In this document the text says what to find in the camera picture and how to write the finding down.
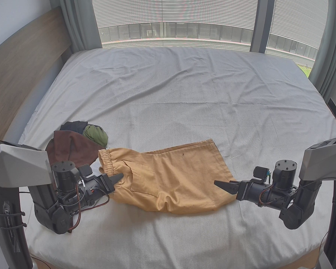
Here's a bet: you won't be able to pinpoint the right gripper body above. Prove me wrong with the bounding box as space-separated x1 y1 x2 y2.
236 180 272 207

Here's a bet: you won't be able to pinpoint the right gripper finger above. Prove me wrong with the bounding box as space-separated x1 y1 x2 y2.
214 180 238 196

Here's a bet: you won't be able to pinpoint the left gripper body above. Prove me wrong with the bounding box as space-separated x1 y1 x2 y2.
83 173 116 207

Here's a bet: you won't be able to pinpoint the tan shorts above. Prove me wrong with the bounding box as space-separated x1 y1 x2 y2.
97 139 237 215

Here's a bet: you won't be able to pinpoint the bed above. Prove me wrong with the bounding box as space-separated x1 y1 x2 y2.
0 6 336 269

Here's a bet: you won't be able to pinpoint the green garment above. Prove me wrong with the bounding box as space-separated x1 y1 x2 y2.
83 124 109 146

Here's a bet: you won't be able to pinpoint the brown garment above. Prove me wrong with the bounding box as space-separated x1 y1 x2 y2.
46 130 100 169

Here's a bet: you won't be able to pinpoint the black garment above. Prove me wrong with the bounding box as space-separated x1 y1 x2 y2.
59 121 88 132

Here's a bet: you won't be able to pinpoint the grey-green curtain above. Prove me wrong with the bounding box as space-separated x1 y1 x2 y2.
308 0 336 103
47 0 102 56

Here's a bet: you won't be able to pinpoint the window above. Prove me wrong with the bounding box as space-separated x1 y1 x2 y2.
90 0 329 68

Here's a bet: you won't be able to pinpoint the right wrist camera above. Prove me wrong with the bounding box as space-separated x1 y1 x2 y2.
253 166 270 185

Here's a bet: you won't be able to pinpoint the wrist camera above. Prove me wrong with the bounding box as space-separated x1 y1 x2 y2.
78 164 95 180
253 166 270 185

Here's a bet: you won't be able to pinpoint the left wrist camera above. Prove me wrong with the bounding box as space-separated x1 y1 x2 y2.
78 164 95 180

